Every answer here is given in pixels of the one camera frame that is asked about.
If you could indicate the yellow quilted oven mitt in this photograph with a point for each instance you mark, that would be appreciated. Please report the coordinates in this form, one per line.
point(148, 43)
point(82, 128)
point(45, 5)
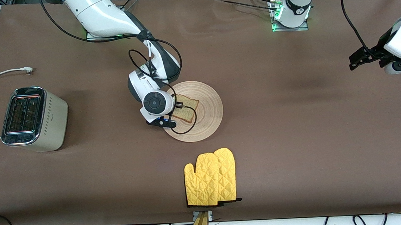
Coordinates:
point(202, 183)
point(227, 174)

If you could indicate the small metal mount bracket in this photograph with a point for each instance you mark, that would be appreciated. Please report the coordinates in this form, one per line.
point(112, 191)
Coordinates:
point(209, 215)

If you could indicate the brown table cover sheet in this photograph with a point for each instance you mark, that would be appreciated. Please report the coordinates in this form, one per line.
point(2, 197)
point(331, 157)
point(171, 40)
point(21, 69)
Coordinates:
point(138, 184)

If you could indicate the slice of brown bread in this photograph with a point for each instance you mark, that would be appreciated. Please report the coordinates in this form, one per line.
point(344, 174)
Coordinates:
point(190, 115)

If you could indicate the round light wooden plate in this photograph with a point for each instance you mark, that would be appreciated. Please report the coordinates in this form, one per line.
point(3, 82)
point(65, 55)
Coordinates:
point(207, 108)

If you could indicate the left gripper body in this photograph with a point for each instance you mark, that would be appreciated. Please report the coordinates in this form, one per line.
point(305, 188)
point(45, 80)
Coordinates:
point(374, 53)

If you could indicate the cream and chrome toaster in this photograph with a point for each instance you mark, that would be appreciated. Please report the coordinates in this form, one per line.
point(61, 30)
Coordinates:
point(54, 119)

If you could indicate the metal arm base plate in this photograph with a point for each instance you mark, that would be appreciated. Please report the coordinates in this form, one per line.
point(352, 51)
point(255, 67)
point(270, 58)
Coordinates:
point(290, 29)
point(93, 38)

